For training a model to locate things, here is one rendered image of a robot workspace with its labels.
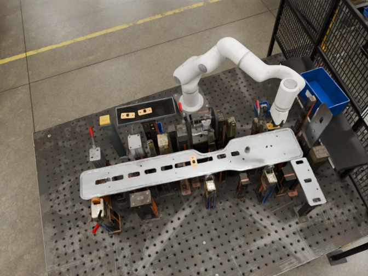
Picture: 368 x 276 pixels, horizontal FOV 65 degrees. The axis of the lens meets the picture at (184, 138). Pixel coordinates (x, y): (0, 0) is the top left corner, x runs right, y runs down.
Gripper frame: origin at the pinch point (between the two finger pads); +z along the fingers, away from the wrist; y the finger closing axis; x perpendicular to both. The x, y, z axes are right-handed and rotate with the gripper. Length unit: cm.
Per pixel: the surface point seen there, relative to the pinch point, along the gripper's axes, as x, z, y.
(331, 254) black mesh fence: 53, 126, 61
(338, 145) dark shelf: 41.2, 24.3, 10.5
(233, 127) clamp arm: -17.8, 19.8, -14.3
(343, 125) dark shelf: 50, 24, -2
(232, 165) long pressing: -24.0, 27.4, 7.6
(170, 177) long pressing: -62, 28, 6
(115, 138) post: -93, 31, -31
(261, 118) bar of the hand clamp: 0.1, 16.3, -14.6
